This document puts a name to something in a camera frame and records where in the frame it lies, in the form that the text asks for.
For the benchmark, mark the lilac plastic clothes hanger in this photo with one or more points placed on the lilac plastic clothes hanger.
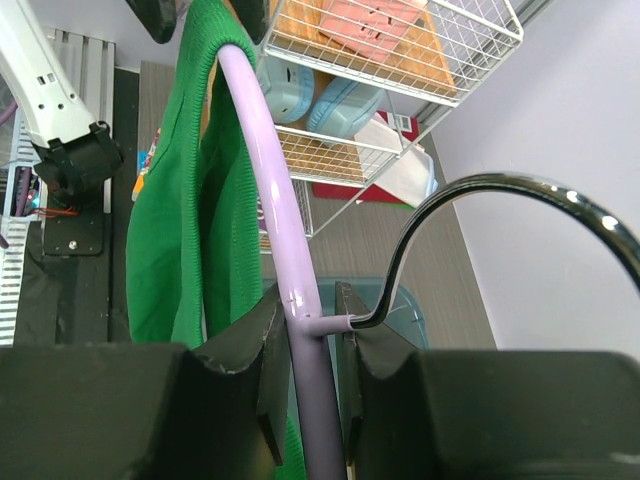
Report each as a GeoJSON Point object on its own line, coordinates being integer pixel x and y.
{"type": "Point", "coordinates": [307, 327]}

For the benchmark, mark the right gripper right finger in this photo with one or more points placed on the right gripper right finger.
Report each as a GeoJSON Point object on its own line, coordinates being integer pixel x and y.
{"type": "Point", "coordinates": [408, 413]}

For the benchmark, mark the colourful children's book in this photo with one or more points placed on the colourful children's book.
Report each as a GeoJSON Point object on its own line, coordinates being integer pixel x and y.
{"type": "Point", "coordinates": [144, 164]}

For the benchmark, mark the pink white cube socket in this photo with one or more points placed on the pink white cube socket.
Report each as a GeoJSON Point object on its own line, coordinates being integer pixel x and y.
{"type": "Point", "coordinates": [370, 28]}

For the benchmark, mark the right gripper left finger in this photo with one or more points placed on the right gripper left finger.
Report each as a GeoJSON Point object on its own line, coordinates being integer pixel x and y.
{"type": "Point", "coordinates": [150, 411]}

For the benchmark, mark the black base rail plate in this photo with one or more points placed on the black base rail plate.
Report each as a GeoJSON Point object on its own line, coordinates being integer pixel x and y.
{"type": "Point", "coordinates": [81, 300]}

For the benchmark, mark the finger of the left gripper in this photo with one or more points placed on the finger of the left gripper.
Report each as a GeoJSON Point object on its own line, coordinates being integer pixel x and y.
{"type": "Point", "coordinates": [254, 15]}
{"type": "Point", "coordinates": [159, 17]}

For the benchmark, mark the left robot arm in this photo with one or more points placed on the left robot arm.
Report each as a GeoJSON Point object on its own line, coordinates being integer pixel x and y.
{"type": "Point", "coordinates": [83, 154]}

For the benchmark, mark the white slotted cable duct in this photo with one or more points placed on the white slotted cable duct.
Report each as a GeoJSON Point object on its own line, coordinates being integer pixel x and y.
{"type": "Point", "coordinates": [14, 229]}

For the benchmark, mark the white wire shelf rack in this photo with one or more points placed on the white wire shelf rack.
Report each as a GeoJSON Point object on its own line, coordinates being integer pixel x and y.
{"type": "Point", "coordinates": [445, 56]}

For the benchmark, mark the green tank top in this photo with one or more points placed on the green tank top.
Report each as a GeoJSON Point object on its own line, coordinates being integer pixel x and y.
{"type": "Point", "coordinates": [193, 283]}

